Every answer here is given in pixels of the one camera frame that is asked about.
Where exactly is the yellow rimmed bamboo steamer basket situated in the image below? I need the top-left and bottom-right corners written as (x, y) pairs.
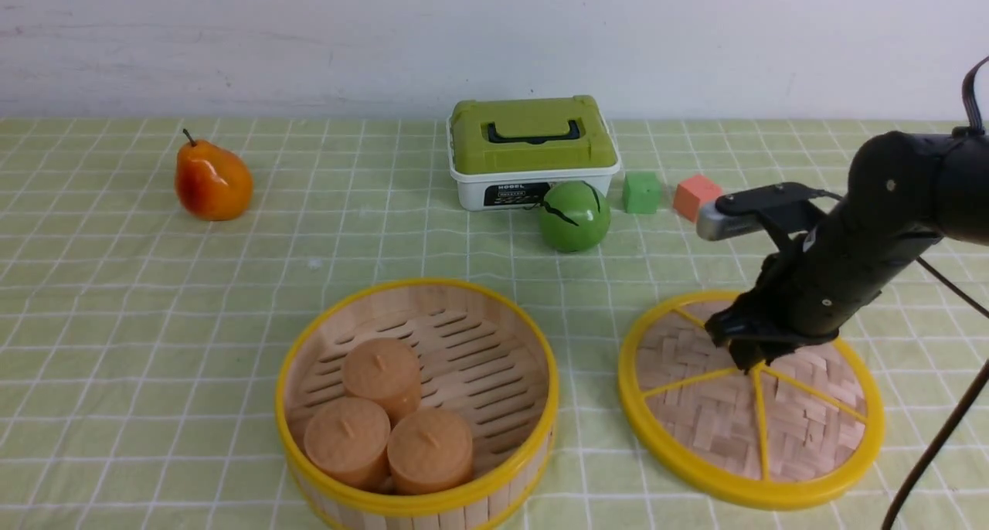
top-left (274, 279), bottom-right (559, 529)

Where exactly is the green toy ball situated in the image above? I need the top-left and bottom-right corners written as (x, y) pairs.
top-left (537, 179), bottom-right (611, 254)

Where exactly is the orange toy bun right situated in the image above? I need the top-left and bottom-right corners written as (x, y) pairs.
top-left (386, 408), bottom-right (474, 495)

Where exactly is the orange toy pear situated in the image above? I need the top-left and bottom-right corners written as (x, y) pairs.
top-left (174, 128), bottom-right (254, 223)

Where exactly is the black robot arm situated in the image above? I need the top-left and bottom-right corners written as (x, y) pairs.
top-left (704, 131), bottom-right (987, 371)

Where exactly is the black cable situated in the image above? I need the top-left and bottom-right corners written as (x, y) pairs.
top-left (881, 55), bottom-right (989, 530)

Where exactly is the orange foam cube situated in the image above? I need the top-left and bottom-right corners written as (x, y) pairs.
top-left (672, 174), bottom-right (722, 223)

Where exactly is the orange toy bun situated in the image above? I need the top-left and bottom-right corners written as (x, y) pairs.
top-left (386, 408), bottom-right (474, 495)
top-left (303, 396), bottom-right (392, 492)
top-left (342, 338), bottom-right (423, 426)

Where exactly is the yellow rimmed woven steamer lid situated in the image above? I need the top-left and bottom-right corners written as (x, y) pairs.
top-left (616, 290), bottom-right (885, 510)

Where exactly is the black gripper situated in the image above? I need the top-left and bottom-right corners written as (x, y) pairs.
top-left (704, 203), bottom-right (942, 374)

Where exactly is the green lidded white storage box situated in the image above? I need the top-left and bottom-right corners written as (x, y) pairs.
top-left (446, 96), bottom-right (622, 211)

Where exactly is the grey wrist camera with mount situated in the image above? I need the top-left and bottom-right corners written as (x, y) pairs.
top-left (695, 182), bottom-right (843, 250)

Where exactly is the orange toy bun rear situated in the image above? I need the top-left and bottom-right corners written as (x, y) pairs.
top-left (342, 338), bottom-right (423, 426)

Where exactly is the green foam cube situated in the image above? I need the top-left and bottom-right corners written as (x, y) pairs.
top-left (622, 171), bottom-right (663, 216)

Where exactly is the green checkered tablecloth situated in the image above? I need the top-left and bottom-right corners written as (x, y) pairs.
top-left (1, 118), bottom-right (987, 529)

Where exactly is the orange toy bun left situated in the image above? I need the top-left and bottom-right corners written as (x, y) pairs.
top-left (303, 396), bottom-right (392, 492)

